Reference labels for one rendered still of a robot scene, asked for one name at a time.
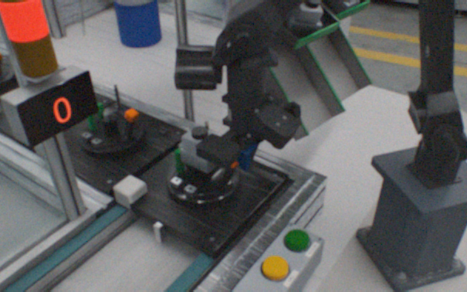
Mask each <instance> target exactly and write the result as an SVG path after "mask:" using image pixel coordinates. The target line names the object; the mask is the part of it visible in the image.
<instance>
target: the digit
mask: <svg viewBox="0 0 467 292"><path fill-rule="evenodd" d="M42 102H43V105H44V108H45V110H46V116H48V118H49V122H50V125H51V128H52V132H53V133H55V132H57V131H59V130H61V129H62V128H64V127H66V126H68V125H69V124H71V123H73V122H75V121H77V120H79V119H80V116H79V111H78V108H77V106H76V103H75V100H74V96H73V92H72V88H71V85H70V84H69V85H67V86H65V87H63V88H61V89H59V90H57V91H55V92H53V93H50V94H47V95H45V96H44V97H42Z"/></svg>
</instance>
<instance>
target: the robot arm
mask: <svg viewBox="0 0 467 292"><path fill-rule="evenodd" d="M305 1H306V0H241V1H239V2H237V3H236V4H234V5H233V6H232V7H231V8H230V9H229V11H228V15H227V19H226V23H225V28H224V29H223V30H222V32H221V33H220V34H219V35H218V37H217V39H216V41H215V46H214V45H191V44H187V43H178V46H177V49H176V62H175V73H174V84H175V87H176V89H177V90H205V91H215V90H217V84H222V77H223V66H226V79H227V93H226V94H224V95H223V96H222V102H223V103H225V104H227V110H228V116H226V117H225V118H223V119H222V124H223V125H225V126H227V127H229V130H228V131H226V132H225V133H224V134H223V135H222V136H218V135H217V134H213V133H211V134H210V135H209V136H207V137H206V138H205V139H203V140H202V141H199V142H198V143H197V144H196V145H195V150H196V156H197V157H199V158H203V159H205V160H206V161H209V162H211V163H213V164H215V165H217V166H220V167H222V168H228V167H229V166H230V165H232V164H233V163H234V162H236V161H237V162H238V163H239V164H240V166H241V168H242V169H243V170H245V171H248V170H249V169H250V167H251V164H252V161H253V158H254V157H255V153H256V151H257V148H258V146H259V143H260V142H262V141H264V140H265V141H267V142H269V143H270V144H272V146H273V147H274V148H275V149H277V150H282V149H284V147H285V146H286V144H287V143H288V142H289V141H290V140H291V139H292V138H293V135H294V134H295V132H296V130H297V128H298V127H299V126H300V125H301V124H302V123H303V122H302V118H300V116H302V113H300V106H301V105H299V104H298V103H296V102H295V101H292V102H290V103H288V102H287V101H286V100H283V99H280V98H278V97H274V96H272V95H270V94H269V93H265V68H266V67H277V66H278V65H279V54H278V53H277V52H276V51H275V50H273V49H272V47H271V46H270V45H269V44H266V43H267V42H268V41H269V40H270V39H271V38H272V37H273V36H274V35H275V34H276V32H277V30H278V29H279V27H280V26H281V25H282V24H283V22H284V21H285V19H286V17H287V16H288V15H289V14H290V13H291V12H292V11H293V10H295V9H296V8H297V7H299V6H300V5H302V4H303V3H304V2H305ZM418 4H419V31H420V38H419V40H420V58H421V77H420V78H421V82H420V83H419V86H418V89H417V90H416V91H408V92H407V93H408V99H409V107H408V115H409V117H410V118H411V122H412V123H413V125H414V128H415V130H416V133H417V134H421V135H422V138H421V140H419V141H418V146H417V150H416V152H415V157H414V160H415V161H413V162H409V163H407V164H406V167H407V168H408V169H409V170H410V171H411V172H412V173H413V174H414V176H415V177H416V179H417V180H419V181H420V182H421V183H422V184H423V185H424V186H425V187H426V188H428V189H434V188H440V187H443V186H446V185H453V184H457V183H460V182H462V180H463V179H462V177H460V176H459V175H458V171H459V168H460V165H461V163H462V161H467V136H466V134H465V132H464V124H463V120H462V113H461V110H460V107H459V102H458V100H457V97H456V95H455V90H454V51H455V0H418ZM265 44H266V45H265ZM264 45H265V46H264Z"/></svg>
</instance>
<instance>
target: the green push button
mask: <svg viewBox="0 0 467 292"><path fill-rule="evenodd" d="M309 244H310V236H309V234H308V233H307V232H305V231H304V230H301V229H292V230H290V231H289V232H288V233H287V234H286V245H287V246H288V247H289V248H290V249H292V250H298V251H300V250H305V249H306V248H307V247H308V246H309Z"/></svg>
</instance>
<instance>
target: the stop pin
mask: <svg viewBox="0 0 467 292"><path fill-rule="evenodd" d="M154 233H155V237H156V241H157V242H158V243H160V244H162V243H163V242H164V241H165V235H164V227H163V225H162V224H160V223H159V222H157V223H156V224H155V225H154Z"/></svg>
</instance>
